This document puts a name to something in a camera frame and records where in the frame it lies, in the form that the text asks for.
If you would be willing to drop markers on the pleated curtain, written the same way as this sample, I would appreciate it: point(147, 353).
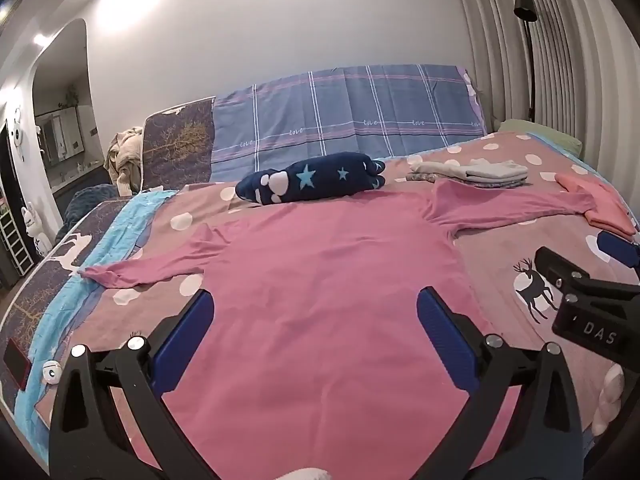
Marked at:
point(575, 60)

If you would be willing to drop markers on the red phone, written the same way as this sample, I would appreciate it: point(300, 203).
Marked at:
point(16, 362)

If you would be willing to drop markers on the black floor lamp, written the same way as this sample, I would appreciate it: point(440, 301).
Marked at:
point(525, 7)

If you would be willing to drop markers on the tree-print cushion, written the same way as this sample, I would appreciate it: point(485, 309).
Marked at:
point(177, 145)

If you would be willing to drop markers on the blue deer-print quilt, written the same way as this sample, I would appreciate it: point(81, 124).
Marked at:
point(75, 305)

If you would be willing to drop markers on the pink long-sleeve shirt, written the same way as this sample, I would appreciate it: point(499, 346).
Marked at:
point(320, 270)

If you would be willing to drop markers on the salmon folded garment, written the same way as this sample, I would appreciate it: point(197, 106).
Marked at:
point(602, 202)

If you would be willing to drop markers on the beige clothes pile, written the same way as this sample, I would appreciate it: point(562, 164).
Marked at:
point(122, 160)

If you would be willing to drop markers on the grey folded cloth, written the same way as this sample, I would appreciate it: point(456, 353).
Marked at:
point(480, 169)

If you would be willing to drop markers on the small white round toy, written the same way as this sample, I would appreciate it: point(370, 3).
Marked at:
point(51, 371)

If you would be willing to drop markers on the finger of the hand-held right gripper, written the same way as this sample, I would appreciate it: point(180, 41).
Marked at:
point(557, 270)
point(620, 250)

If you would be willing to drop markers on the white shelf rack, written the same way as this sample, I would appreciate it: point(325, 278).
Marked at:
point(12, 245)

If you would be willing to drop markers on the floral folded cloth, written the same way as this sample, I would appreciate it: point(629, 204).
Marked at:
point(425, 178)

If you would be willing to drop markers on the arched wall mirror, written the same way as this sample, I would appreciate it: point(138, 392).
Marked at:
point(65, 110)

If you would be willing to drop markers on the green pillow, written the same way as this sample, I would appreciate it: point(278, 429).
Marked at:
point(542, 135)

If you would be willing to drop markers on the blue plaid sheet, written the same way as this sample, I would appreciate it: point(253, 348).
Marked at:
point(350, 110)

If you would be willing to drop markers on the polka-dot pink blanket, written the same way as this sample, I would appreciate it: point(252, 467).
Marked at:
point(500, 255)

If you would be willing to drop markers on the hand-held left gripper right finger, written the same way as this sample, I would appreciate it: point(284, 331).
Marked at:
point(445, 332)

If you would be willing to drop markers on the dark teal blanket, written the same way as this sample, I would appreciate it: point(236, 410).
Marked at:
point(92, 205)

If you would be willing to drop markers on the person's right hand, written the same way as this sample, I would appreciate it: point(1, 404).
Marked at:
point(609, 400)

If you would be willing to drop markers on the white cat figurine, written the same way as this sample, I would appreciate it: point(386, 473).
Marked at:
point(35, 227)

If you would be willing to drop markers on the navy star-print fleece garment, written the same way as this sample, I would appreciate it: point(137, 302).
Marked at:
point(300, 180)

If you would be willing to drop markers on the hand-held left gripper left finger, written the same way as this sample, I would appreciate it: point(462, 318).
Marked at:
point(186, 332)

